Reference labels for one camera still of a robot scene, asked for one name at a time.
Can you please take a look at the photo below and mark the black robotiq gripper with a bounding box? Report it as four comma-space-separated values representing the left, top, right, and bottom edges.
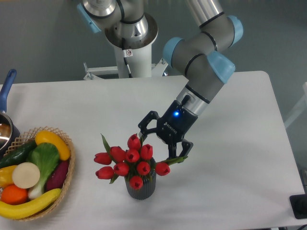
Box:
138, 100, 198, 165

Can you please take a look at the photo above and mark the red tulip bouquet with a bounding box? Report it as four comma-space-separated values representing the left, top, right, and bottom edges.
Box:
94, 133, 189, 190

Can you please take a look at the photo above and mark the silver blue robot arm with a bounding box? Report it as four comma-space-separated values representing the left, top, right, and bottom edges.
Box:
77, 0, 243, 164

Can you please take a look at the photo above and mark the dark grey ribbed vase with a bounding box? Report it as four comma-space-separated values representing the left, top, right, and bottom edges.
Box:
125, 168, 157, 200

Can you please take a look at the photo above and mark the purple sweet potato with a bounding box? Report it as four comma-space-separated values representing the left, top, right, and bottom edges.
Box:
46, 161, 69, 191

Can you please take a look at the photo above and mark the green bok choy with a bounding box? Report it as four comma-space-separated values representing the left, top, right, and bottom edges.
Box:
26, 143, 59, 200

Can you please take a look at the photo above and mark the woven wicker basket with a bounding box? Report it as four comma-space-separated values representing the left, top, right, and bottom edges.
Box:
0, 126, 75, 221

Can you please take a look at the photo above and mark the black device at table edge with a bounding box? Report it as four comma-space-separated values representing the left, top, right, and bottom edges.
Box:
289, 194, 307, 219

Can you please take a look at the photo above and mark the green cucumber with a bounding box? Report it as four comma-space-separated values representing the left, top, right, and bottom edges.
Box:
0, 140, 37, 168

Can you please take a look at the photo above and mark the yellow bell pepper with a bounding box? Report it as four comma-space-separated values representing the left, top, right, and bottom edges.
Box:
0, 165, 17, 188

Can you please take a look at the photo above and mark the orange fruit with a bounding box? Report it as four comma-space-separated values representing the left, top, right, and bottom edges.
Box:
0, 184, 28, 205

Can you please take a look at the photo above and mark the yellow banana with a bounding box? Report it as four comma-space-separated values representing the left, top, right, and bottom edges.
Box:
0, 188, 61, 219

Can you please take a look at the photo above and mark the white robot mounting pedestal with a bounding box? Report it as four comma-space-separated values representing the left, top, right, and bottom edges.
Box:
83, 41, 168, 80

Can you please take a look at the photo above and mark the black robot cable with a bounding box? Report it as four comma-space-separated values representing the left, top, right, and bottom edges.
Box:
121, 37, 133, 78

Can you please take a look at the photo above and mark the blue handled saucepan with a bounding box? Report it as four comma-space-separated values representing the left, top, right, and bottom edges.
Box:
0, 69, 20, 159

